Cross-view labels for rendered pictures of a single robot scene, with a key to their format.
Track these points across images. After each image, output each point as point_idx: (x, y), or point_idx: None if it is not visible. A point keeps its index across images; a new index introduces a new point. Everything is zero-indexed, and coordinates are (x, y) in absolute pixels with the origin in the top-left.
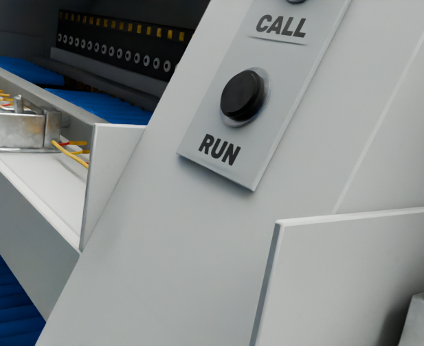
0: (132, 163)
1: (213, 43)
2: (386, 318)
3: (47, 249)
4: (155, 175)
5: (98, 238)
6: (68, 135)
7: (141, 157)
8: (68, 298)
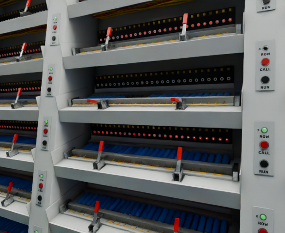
0: (244, 95)
1: (250, 74)
2: None
3: (227, 116)
4: (252, 95)
5: (245, 107)
6: None
7: (245, 94)
8: (245, 118)
